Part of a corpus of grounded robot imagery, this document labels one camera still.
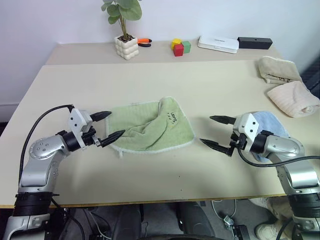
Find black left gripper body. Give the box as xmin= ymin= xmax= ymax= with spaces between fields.
xmin=81 ymin=126 xmax=105 ymax=149

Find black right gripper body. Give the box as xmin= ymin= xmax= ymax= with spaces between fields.
xmin=224 ymin=132 xmax=248 ymax=158

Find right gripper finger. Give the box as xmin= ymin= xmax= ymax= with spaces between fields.
xmin=209 ymin=115 xmax=237 ymax=125
xmin=199 ymin=137 xmax=230 ymax=155

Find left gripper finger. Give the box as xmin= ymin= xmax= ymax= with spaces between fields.
xmin=90 ymin=110 xmax=112 ymax=123
xmin=99 ymin=129 xmax=126 ymax=148

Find light green towel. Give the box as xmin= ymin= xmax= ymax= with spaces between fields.
xmin=105 ymin=96 xmax=196 ymax=160

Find light blue towel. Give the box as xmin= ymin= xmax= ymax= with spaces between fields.
xmin=251 ymin=110 xmax=291 ymax=163

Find pale pink rolled towel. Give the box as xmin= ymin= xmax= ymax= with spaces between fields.
xmin=266 ymin=80 xmax=320 ymax=118

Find beige folded towel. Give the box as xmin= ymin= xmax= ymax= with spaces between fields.
xmin=257 ymin=56 xmax=303 ymax=86

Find green plant in white pot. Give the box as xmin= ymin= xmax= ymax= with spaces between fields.
xmin=101 ymin=0 xmax=143 ymax=62

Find flat white box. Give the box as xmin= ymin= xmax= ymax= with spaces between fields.
xmin=197 ymin=35 xmax=240 ymax=54

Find dark rounded shape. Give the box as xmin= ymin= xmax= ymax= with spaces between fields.
xmin=116 ymin=204 xmax=144 ymax=240
xmin=174 ymin=201 xmax=216 ymax=240

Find green wooden block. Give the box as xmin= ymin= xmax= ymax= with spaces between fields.
xmin=181 ymin=40 xmax=192 ymax=54

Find red wooden block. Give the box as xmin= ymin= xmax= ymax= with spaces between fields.
xmin=174 ymin=44 xmax=185 ymax=58

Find long black box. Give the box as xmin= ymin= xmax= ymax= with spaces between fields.
xmin=237 ymin=36 xmax=273 ymax=50

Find orange and black pliers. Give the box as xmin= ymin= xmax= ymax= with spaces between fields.
xmin=137 ymin=37 xmax=153 ymax=48

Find white sneaker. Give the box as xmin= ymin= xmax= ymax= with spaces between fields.
xmin=255 ymin=223 xmax=284 ymax=240

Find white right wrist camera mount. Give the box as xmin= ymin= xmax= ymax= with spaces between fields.
xmin=232 ymin=112 xmax=262 ymax=152

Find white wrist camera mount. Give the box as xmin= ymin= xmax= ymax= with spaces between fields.
xmin=67 ymin=107 xmax=94 ymax=150
xmin=232 ymin=112 xmax=262 ymax=152

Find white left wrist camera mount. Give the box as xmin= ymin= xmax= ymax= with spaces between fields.
xmin=67 ymin=107 xmax=94 ymax=150

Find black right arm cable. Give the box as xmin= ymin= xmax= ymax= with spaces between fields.
xmin=237 ymin=143 xmax=320 ymax=168

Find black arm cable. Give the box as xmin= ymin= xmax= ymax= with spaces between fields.
xmin=237 ymin=143 xmax=320 ymax=168
xmin=18 ymin=104 xmax=75 ymax=187

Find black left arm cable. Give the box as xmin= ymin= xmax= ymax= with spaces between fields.
xmin=18 ymin=104 xmax=75 ymax=187

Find thin white cable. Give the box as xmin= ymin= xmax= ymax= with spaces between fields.
xmin=211 ymin=199 xmax=237 ymax=219

